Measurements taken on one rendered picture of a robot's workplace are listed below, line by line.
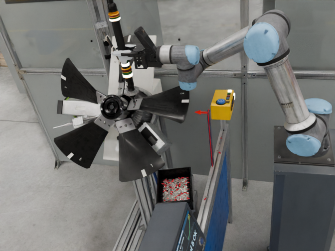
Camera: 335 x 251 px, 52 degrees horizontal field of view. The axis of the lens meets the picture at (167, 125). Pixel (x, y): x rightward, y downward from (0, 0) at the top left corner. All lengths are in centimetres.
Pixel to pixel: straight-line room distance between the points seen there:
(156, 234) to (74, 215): 191
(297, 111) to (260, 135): 119
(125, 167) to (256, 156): 127
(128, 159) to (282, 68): 79
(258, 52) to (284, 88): 17
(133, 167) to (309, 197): 79
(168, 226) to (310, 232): 96
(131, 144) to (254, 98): 100
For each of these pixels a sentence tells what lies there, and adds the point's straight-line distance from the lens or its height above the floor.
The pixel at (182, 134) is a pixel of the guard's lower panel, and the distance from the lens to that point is 260.
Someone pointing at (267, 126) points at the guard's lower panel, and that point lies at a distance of 244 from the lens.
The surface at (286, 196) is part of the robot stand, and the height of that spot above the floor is 84.
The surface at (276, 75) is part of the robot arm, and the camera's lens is 125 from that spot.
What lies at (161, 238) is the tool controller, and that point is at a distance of 101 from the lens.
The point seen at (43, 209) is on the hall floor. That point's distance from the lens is 306.
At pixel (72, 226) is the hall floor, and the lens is 283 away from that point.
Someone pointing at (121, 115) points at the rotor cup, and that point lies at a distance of 161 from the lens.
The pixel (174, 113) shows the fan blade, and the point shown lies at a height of 119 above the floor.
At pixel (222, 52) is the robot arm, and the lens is 145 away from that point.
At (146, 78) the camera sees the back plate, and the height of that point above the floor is 118.
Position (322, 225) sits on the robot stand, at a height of 66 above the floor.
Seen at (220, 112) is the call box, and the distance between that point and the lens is 180.
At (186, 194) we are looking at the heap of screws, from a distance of 166.
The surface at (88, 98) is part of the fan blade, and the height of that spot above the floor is 120.
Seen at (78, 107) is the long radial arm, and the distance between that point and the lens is 190.
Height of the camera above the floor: 206
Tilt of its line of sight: 36 degrees down
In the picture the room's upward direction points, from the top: 10 degrees counter-clockwise
